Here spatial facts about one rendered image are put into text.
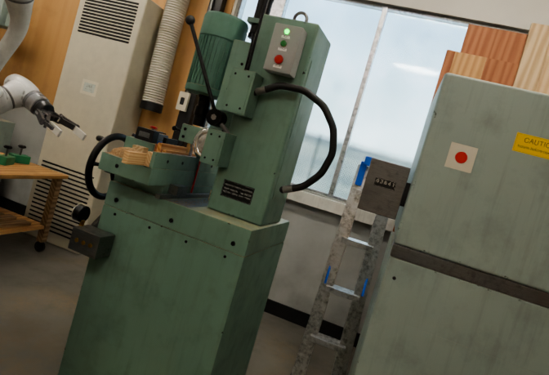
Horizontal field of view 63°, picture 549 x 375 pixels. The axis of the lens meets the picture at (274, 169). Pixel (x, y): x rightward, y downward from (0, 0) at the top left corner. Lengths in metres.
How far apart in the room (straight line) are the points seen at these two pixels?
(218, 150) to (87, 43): 2.07
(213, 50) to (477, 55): 1.74
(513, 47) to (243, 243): 2.10
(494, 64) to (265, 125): 1.73
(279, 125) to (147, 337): 0.86
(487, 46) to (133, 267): 2.30
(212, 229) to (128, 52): 1.95
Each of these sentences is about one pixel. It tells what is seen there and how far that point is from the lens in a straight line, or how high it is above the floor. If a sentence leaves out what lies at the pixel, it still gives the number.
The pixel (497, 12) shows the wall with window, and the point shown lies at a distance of 3.13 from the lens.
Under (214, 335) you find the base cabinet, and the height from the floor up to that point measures 0.43.
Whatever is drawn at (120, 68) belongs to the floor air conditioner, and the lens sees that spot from 3.24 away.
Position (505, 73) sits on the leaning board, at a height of 1.85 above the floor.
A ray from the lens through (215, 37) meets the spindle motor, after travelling 1.74.
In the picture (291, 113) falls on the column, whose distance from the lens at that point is 1.54.
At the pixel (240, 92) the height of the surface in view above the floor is 1.22.
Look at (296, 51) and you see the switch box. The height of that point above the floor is 1.40.
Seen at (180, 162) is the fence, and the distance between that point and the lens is 1.66.
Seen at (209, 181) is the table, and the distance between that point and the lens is 1.91.
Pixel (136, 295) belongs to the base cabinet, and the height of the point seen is 0.45.
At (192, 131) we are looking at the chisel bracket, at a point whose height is 1.05.
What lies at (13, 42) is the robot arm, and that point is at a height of 1.19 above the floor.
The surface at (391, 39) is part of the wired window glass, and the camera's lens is 3.12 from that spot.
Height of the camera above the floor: 1.08
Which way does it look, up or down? 3 degrees down
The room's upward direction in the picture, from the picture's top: 16 degrees clockwise
